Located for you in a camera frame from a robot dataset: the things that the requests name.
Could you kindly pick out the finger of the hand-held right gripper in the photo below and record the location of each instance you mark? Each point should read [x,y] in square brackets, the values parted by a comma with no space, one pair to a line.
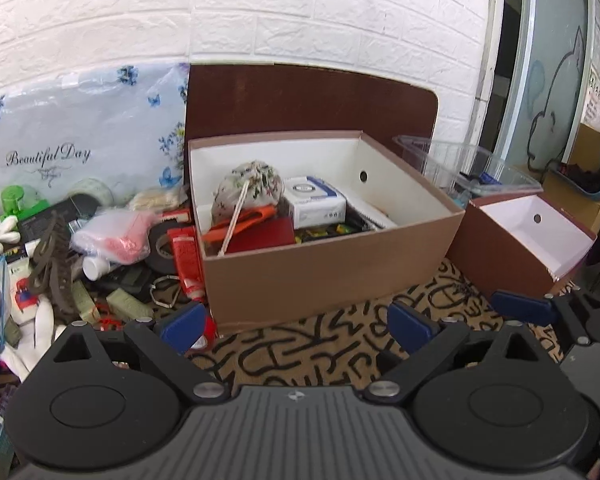
[522,307]

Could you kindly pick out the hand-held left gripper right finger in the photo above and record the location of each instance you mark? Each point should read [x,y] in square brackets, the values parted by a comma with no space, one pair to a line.
[412,327]

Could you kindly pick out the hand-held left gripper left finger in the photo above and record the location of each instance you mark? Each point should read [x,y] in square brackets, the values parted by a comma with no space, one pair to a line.
[182,327]

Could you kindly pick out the large brown cardboard box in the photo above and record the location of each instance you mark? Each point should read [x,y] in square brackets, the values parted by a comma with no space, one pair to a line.
[330,280]

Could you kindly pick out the tan patterned cloth desktop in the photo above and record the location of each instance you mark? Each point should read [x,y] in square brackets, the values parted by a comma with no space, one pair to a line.
[305,345]

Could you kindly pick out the metal carabiner clip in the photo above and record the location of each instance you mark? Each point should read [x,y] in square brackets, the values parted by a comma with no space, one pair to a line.
[162,291]

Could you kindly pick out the small brown cardboard box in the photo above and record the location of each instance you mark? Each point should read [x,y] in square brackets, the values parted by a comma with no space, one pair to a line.
[500,255]

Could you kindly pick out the olive green small box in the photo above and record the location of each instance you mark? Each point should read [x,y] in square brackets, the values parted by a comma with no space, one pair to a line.
[86,302]
[127,302]

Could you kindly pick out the red tube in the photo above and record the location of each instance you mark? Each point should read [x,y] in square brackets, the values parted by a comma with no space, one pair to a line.
[186,260]

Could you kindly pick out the black calculator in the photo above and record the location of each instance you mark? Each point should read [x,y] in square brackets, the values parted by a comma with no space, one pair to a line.
[127,277]

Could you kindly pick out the black tape roll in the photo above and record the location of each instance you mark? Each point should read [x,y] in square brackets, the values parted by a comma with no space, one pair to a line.
[157,247]

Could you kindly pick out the white small bottle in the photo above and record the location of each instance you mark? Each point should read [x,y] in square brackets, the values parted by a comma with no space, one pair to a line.
[97,266]

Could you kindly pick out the clear bag of pink items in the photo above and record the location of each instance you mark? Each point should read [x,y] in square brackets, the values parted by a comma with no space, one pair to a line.
[115,235]

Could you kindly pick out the spiral notebook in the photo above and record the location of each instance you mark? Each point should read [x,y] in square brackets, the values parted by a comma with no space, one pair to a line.
[372,217]

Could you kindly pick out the white thin stick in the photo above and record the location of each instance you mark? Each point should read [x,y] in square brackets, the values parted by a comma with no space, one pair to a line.
[235,220]

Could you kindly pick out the orange plastic item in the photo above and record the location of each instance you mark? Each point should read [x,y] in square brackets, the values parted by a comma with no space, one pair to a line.
[245,222]

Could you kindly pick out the red booklet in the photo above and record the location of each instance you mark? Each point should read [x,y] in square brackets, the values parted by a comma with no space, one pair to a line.
[270,237]

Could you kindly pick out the yellow green packet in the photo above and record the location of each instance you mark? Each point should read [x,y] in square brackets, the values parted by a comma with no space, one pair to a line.
[325,232]

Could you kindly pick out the cream cloth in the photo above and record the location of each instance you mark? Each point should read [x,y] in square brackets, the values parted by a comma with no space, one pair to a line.
[155,199]

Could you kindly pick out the white box with blue label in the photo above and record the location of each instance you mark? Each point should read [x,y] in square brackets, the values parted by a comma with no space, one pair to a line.
[312,202]

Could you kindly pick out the clear plastic container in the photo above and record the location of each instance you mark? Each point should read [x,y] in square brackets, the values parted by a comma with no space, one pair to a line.
[455,160]

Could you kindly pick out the grey tape roll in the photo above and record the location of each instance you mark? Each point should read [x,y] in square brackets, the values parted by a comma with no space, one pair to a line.
[92,190]

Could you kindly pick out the light wooden cabinet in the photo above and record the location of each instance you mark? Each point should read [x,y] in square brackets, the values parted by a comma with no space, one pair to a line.
[585,150]

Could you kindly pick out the green plastic toy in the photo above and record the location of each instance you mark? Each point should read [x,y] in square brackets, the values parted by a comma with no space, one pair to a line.
[17,200]

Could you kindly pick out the white blue floral plastic bag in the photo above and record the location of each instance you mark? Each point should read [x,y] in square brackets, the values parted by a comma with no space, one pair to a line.
[70,135]

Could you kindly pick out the glass door with cat drawing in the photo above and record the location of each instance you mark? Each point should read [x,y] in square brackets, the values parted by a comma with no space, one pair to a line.
[545,60]

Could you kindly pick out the dark brown wooden board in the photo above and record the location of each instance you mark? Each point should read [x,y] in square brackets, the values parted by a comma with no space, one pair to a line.
[305,100]

